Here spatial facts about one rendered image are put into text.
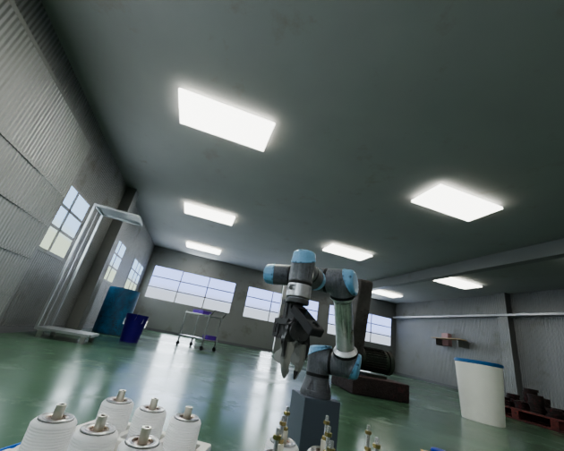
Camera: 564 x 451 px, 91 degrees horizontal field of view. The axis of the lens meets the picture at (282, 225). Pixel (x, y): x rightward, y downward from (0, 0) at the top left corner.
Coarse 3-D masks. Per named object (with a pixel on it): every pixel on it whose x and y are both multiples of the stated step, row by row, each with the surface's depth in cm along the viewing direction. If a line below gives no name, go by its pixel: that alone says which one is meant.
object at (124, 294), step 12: (120, 288) 601; (108, 300) 592; (120, 300) 594; (132, 300) 612; (108, 312) 581; (120, 312) 589; (132, 312) 620; (96, 324) 576; (108, 324) 574; (120, 324) 586
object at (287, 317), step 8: (288, 304) 84; (296, 304) 82; (304, 304) 83; (288, 312) 83; (280, 320) 81; (288, 320) 79; (296, 320) 79; (280, 328) 81; (288, 328) 78; (296, 328) 78; (280, 336) 79; (296, 336) 77; (304, 336) 79
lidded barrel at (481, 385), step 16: (464, 368) 375; (480, 368) 363; (496, 368) 360; (464, 384) 371; (480, 384) 357; (496, 384) 354; (464, 400) 366; (480, 400) 352; (496, 400) 348; (464, 416) 363; (480, 416) 347; (496, 416) 342
